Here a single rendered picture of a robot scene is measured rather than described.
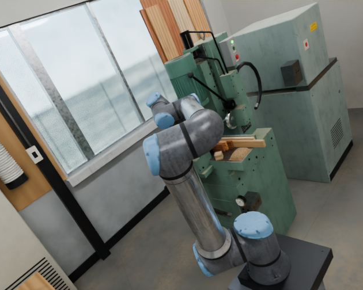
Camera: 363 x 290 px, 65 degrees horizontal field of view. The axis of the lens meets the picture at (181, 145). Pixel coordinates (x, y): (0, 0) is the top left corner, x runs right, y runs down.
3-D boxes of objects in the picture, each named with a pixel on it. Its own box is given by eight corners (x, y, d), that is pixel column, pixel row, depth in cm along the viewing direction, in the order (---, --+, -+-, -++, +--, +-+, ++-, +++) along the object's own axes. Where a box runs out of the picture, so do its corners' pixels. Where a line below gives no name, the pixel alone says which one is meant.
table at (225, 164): (161, 173, 197) (158, 166, 195) (187, 149, 215) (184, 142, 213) (236, 181, 154) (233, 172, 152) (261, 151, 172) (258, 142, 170)
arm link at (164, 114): (175, 110, 134) (169, 96, 143) (152, 119, 134) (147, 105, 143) (181, 124, 140) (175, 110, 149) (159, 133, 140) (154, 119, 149)
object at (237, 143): (179, 147, 210) (177, 141, 209) (181, 145, 211) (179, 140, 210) (264, 147, 162) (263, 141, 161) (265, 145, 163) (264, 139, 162)
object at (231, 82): (226, 98, 183) (219, 76, 177) (233, 92, 188) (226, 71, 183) (238, 97, 177) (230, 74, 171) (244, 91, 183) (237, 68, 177)
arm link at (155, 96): (145, 109, 144) (142, 98, 151) (162, 121, 152) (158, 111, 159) (159, 96, 141) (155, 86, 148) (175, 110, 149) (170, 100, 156)
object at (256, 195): (242, 213, 176) (238, 203, 173) (250, 200, 183) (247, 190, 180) (254, 216, 170) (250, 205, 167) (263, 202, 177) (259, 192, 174)
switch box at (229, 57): (226, 67, 183) (218, 42, 177) (234, 62, 189) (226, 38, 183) (234, 65, 178) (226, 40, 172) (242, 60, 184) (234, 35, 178)
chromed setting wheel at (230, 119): (227, 133, 184) (222, 115, 179) (237, 123, 192) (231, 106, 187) (231, 132, 182) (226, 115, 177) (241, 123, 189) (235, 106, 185)
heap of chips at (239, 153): (228, 160, 165) (226, 156, 164) (238, 148, 173) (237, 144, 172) (241, 160, 159) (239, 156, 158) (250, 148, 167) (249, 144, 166)
